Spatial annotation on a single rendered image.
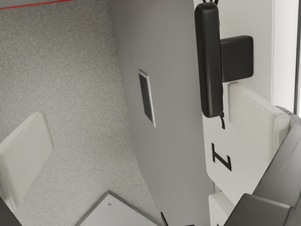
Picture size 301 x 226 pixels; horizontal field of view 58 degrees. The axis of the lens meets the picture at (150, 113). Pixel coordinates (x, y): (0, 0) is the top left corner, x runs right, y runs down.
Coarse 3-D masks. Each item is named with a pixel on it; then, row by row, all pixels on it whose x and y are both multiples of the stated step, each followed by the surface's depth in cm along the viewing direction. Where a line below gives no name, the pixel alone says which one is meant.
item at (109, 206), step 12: (108, 192) 120; (96, 204) 121; (108, 204) 120; (120, 204) 122; (84, 216) 123; (96, 216) 121; (108, 216) 122; (120, 216) 124; (132, 216) 126; (144, 216) 128
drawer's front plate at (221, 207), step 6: (222, 192) 32; (210, 198) 32; (216, 198) 31; (222, 198) 31; (210, 204) 32; (216, 204) 30; (222, 204) 30; (228, 204) 30; (210, 210) 33; (216, 210) 31; (222, 210) 29; (228, 210) 29; (210, 216) 33; (216, 216) 31; (222, 216) 29; (228, 216) 28; (216, 222) 31; (222, 222) 30
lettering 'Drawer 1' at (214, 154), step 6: (204, 0) 23; (210, 0) 22; (216, 0) 21; (222, 84) 23; (222, 114) 24; (222, 120) 24; (222, 126) 25; (216, 156) 27; (228, 156) 25; (222, 162) 26; (228, 162) 25; (228, 168) 25
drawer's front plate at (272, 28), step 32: (224, 0) 20; (256, 0) 17; (288, 0) 15; (224, 32) 21; (256, 32) 17; (288, 32) 16; (256, 64) 18; (288, 64) 17; (224, 96) 23; (288, 96) 17; (224, 160) 26; (256, 160) 20; (224, 192) 27
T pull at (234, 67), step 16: (208, 16) 16; (208, 32) 16; (208, 48) 17; (224, 48) 17; (240, 48) 17; (208, 64) 17; (224, 64) 17; (240, 64) 18; (208, 80) 17; (224, 80) 18; (208, 96) 18; (208, 112) 18
